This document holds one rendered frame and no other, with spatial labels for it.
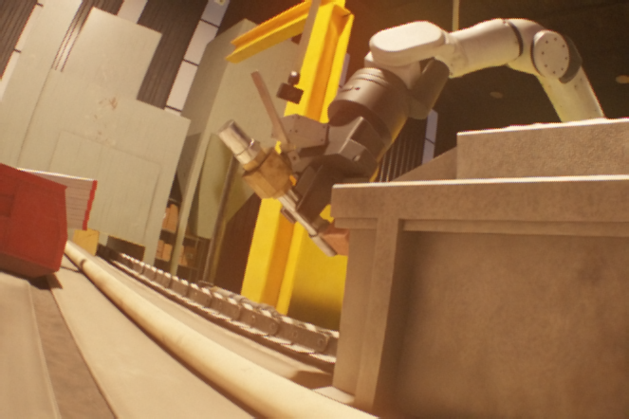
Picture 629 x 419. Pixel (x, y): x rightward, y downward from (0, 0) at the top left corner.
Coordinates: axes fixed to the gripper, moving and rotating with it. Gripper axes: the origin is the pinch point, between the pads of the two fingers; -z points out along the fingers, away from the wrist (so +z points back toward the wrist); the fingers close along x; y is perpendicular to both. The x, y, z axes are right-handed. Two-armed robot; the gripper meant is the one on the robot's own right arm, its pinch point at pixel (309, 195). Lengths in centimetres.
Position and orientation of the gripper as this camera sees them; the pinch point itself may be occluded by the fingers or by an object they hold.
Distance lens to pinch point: 52.5
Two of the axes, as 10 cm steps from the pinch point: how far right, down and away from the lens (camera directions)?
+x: 6.0, 0.0, -8.0
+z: 5.3, -7.5, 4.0
